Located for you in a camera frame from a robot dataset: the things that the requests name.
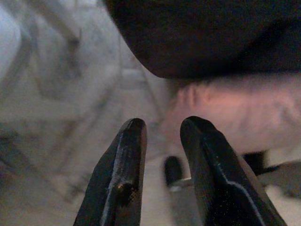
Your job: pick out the dark brown fabric sofa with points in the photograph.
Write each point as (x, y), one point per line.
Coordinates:
(200, 35)

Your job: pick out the pink pillow with Hello embroidery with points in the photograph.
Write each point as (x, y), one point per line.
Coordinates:
(247, 110)

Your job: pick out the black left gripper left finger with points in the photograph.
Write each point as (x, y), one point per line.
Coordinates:
(122, 164)

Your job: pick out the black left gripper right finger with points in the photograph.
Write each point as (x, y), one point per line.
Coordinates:
(218, 176)

